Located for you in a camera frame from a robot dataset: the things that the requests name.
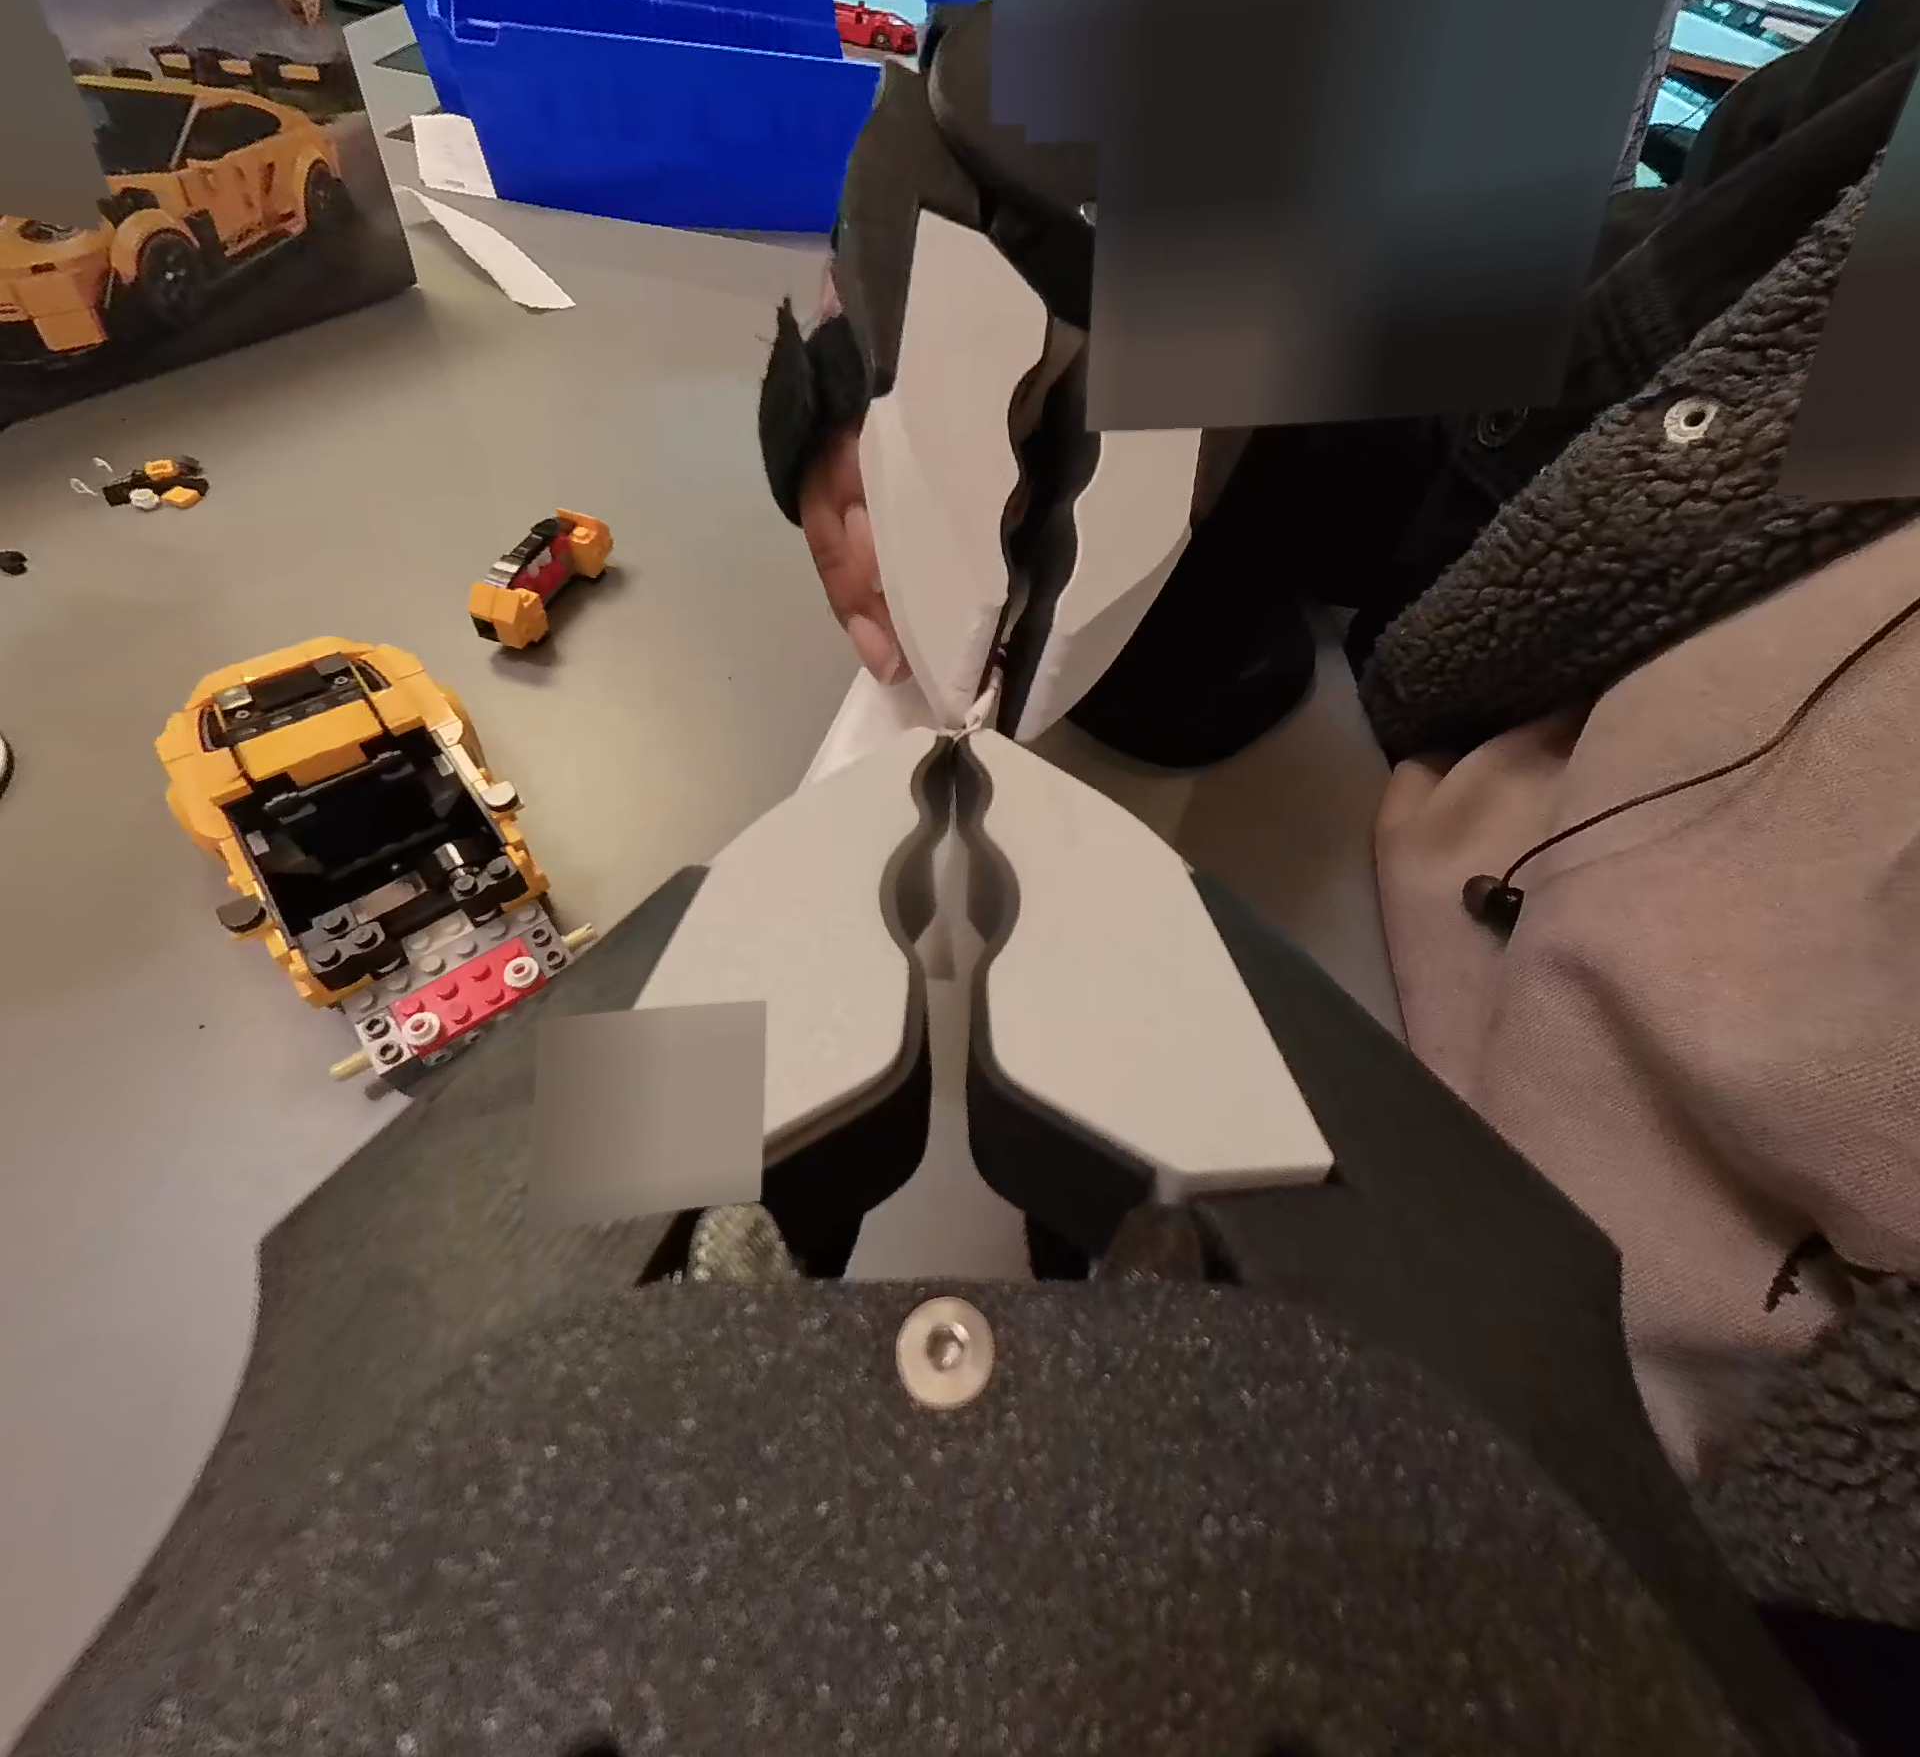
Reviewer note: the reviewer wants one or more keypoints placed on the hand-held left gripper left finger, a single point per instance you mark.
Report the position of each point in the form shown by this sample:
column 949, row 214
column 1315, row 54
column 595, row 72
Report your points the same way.
column 810, row 916

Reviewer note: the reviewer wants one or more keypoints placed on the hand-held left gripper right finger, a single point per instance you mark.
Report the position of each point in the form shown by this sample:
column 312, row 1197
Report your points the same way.
column 1140, row 1022

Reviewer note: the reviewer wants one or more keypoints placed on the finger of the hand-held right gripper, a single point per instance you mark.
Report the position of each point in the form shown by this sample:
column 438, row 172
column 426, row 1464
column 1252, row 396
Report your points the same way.
column 945, row 437
column 1124, row 543

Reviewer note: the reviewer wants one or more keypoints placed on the lego sticker sheet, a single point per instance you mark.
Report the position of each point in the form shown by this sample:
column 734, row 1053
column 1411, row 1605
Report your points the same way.
column 863, row 736

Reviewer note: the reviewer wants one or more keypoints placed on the yellow lego car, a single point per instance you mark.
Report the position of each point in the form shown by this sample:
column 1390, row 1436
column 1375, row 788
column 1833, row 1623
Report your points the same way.
column 331, row 857

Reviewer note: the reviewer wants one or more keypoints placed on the red lego car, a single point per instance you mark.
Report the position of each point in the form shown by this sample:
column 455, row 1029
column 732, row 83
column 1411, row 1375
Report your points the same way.
column 874, row 29

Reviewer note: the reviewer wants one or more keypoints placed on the black orange lego bumper assembly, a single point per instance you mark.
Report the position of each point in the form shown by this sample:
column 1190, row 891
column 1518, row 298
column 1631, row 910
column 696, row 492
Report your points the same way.
column 533, row 578

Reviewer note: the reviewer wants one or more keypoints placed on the dark lego set box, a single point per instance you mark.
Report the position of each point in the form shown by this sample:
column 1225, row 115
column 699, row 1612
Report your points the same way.
column 225, row 212

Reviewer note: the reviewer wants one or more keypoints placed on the small black orange lego assembly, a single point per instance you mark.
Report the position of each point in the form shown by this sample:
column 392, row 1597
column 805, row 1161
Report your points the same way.
column 151, row 482

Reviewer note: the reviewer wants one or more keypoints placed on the person's right hand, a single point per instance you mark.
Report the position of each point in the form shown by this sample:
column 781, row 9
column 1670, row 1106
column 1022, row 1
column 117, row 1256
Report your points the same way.
column 848, row 557

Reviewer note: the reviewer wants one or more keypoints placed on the white paper scrap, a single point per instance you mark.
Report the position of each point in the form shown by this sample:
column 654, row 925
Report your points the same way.
column 480, row 242

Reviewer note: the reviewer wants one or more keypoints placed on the beige shirt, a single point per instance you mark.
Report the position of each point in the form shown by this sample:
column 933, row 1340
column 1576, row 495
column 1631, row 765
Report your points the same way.
column 1681, row 1037

